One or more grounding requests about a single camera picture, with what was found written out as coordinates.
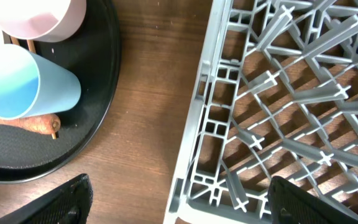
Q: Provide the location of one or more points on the round black tray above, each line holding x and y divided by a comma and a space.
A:
93, 54

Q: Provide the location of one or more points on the pink bowl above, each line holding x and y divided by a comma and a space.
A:
42, 20

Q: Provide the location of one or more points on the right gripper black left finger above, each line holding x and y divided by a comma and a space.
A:
69, 203

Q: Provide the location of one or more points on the grey dishwasher rack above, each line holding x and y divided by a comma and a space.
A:
276, 94

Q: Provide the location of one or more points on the orange carrot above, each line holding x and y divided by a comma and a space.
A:
43, 124

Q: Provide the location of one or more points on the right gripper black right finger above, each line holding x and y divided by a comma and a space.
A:
290, 204

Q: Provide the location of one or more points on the light blue cup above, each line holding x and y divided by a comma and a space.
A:
31, 85

